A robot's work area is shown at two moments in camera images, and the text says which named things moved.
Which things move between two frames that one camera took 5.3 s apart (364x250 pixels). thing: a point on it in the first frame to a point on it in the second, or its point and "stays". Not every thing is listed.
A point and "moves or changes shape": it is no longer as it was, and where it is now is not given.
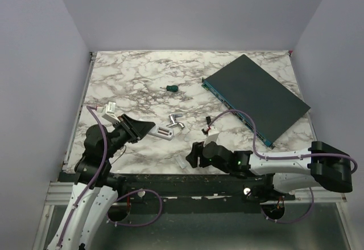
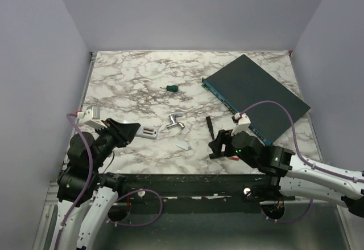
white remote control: [162, 132] moves or changes shape
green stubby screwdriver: [174, 88] stays
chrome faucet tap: [172, 118] stays
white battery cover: [181, 161] to [183, 145]
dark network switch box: [242, 85] stays
